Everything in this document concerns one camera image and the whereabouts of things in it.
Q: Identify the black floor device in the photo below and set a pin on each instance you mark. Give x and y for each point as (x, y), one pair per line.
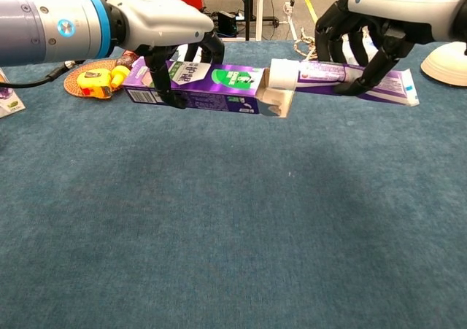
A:
(227, 22)

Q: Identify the small purple drink carton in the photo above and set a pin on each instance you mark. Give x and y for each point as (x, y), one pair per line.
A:
(9, 99)

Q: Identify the yellow tape measure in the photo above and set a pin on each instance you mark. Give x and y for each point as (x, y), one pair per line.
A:
(93, 82)

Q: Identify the beige bowl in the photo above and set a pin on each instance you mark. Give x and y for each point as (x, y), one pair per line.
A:
(445, 64)

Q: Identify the brown sauce bottle yellow cap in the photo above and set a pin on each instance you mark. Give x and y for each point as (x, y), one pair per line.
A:
(119, 74)

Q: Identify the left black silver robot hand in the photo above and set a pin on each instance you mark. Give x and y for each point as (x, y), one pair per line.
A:
(160, 19)

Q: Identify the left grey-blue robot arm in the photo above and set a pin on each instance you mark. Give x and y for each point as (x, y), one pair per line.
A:
(36, 22)

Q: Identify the round woven brown coaster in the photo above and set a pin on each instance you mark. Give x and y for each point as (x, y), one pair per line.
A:
(74, 79)

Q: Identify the purple toothpaste carton box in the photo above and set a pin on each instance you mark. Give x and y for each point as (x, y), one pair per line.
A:
(219, 84)

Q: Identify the white upright post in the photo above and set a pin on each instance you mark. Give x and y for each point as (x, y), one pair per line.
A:
(259, 8)

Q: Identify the blue carpet table mat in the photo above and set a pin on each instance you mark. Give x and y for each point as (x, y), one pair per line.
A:
(233, 216)

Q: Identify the purple white toothpaste tube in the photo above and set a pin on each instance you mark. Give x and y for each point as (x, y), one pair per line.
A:
(284, 74)

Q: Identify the white power strip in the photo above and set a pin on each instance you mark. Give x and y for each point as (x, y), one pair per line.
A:
(289, 7)

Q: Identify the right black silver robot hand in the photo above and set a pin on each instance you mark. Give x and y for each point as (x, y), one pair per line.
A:
(401, 4)

